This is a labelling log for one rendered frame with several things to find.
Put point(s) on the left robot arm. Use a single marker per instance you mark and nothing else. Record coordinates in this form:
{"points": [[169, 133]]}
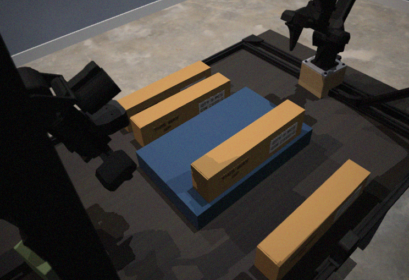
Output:
{"points": [[92, 91]]}

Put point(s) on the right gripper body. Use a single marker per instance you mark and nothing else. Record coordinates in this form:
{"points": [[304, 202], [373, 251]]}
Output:
{"points": [[335, 35]]}

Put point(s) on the brown cardboard carton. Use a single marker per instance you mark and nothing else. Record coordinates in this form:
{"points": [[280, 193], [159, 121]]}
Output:
{"points": [[162, 89], [172, 112], [219, 169], [286, 245]]}

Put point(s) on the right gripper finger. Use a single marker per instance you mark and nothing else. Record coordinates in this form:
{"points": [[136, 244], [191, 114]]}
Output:
{"points": [[295, 32], [324, 48]]}

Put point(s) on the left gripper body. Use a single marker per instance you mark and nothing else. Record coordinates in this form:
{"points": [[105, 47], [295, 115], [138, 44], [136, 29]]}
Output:
{"points": [[116, 167]]}

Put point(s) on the blue rectangular platform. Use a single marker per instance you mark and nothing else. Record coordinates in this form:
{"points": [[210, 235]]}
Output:
{"points": [[167, 160]]}

